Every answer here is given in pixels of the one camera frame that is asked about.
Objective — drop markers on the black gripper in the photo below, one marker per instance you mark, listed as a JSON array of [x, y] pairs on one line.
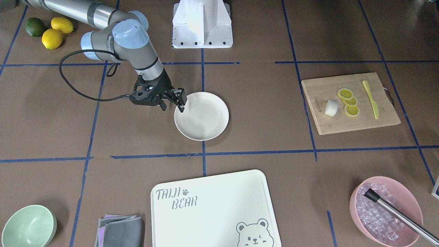
[[167, 85]]

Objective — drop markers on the cream round plate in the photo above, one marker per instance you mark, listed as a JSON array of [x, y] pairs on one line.
[[205, 116]]

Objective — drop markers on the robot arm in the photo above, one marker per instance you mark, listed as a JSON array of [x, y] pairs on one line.
[[121, 37]]

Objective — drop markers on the white bear tray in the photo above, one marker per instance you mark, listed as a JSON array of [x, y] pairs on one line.
[[229, 210]]

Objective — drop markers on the yellow lemon upper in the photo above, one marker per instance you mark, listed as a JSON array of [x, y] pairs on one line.
[[62, 24]]

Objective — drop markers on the yellow lemon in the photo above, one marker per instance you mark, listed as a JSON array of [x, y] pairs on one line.
[[62, 24], [52, 39]]

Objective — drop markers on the yellow lemon lower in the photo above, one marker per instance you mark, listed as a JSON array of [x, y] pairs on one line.
[[52, 39]]

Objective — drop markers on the grey folded cloth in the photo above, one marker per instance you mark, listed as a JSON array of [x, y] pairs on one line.
[[119, 231]]

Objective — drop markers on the bamboo cutting board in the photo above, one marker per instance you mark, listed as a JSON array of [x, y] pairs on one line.
[[319, 91]]

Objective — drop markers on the green lime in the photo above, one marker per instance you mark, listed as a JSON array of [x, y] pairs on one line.
[[35, 27]]

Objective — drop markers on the lemon slice top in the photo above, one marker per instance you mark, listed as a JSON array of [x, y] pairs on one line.
[[345, 94]]

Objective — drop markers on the lemon slice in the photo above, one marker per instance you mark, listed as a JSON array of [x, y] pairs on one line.
[[350, 102], [351, 111], [345, 94]]

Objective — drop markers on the lemon slice bottom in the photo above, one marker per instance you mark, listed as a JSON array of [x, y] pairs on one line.
[[351, 111]]

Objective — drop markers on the lemon slice middle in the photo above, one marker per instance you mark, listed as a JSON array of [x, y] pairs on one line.
[[350, 102]]

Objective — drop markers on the green bowl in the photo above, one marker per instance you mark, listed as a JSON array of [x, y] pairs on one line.
[[31, 226]]

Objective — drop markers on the yellow plastic knife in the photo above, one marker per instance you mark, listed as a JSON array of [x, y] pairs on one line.
[[374, 105]]

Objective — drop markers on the steel muddler black tip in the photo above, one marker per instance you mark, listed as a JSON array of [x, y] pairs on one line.
[[417, 228]]

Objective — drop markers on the pink bowl with ice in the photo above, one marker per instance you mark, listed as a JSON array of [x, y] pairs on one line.
[[375, 222]]

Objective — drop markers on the white cup rack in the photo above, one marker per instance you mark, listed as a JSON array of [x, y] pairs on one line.
[[435, 189]]

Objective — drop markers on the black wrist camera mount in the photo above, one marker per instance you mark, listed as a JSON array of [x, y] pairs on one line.
[[144, 94]]

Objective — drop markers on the white pole mount base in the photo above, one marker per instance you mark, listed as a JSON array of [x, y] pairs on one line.
[[201, 24]]

